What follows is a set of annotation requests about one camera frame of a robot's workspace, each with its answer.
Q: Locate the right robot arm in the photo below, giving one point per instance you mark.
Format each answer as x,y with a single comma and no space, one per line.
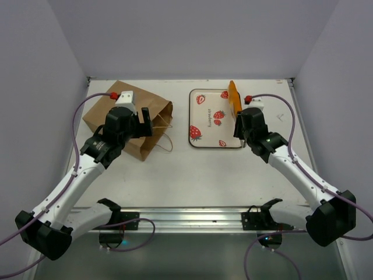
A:
333,213

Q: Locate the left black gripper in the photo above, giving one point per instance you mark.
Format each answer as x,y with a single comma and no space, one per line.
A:
142,129

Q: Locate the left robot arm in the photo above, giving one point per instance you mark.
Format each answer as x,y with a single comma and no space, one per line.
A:
50,227

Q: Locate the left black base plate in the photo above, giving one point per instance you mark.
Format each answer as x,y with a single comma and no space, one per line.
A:
125,221

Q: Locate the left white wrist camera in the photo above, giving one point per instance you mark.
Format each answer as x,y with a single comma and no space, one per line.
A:
125,99

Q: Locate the orange fake bread loaf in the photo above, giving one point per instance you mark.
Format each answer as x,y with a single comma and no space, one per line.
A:
234,99

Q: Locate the strawberry print tray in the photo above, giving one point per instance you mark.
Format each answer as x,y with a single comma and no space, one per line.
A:
211,124

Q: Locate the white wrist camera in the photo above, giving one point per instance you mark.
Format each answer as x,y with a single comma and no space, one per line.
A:
125,99
253,102

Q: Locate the metal tongs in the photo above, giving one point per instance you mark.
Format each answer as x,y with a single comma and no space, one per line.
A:
239,109

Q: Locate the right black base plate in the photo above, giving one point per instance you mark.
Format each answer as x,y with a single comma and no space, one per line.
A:
259,218

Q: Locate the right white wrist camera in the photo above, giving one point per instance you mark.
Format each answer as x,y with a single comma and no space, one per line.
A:
253,102

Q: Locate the aluminium mounting rail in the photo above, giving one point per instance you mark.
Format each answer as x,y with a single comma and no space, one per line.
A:
184,220

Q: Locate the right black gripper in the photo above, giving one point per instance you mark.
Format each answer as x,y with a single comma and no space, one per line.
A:
240,127

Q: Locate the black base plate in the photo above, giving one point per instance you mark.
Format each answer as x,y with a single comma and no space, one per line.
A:
259,218
125,221

